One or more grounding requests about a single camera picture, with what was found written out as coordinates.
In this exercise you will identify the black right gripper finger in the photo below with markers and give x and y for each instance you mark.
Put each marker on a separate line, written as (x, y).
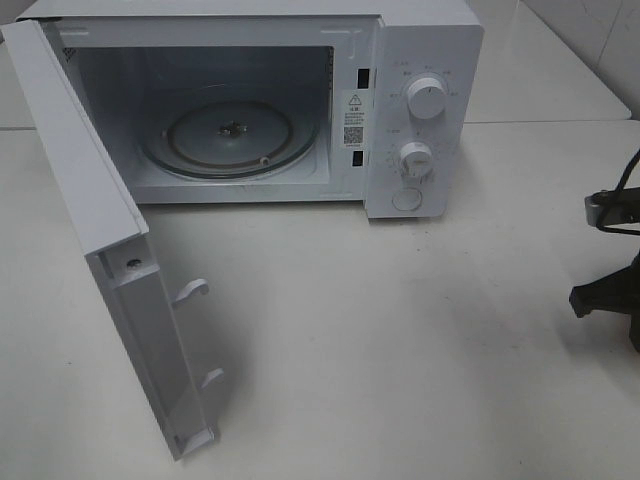
(617, 292)

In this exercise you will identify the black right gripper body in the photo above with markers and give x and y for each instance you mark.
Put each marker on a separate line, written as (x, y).
(634, 328)

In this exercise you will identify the round white door button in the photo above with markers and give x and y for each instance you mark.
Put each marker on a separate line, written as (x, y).
(407, 199)

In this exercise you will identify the white microwave door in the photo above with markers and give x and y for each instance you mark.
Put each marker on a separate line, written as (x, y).
(113, 235)

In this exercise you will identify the white adjacent table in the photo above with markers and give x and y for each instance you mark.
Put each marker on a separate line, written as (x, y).
(526, 73)

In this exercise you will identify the white lower timer knob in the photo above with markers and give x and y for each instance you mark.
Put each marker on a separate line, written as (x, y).
(415, 160)

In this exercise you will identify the white upper power knob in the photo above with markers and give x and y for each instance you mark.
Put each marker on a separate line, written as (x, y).
(426, 96)

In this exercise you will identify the white microwave oven body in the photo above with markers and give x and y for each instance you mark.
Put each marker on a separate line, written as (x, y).
(137, 59)

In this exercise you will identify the white warning label sticker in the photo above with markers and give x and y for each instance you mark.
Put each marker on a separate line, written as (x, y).
(355, 109)

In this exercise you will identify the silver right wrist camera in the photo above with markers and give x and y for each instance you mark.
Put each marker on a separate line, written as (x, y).
(608, 209)

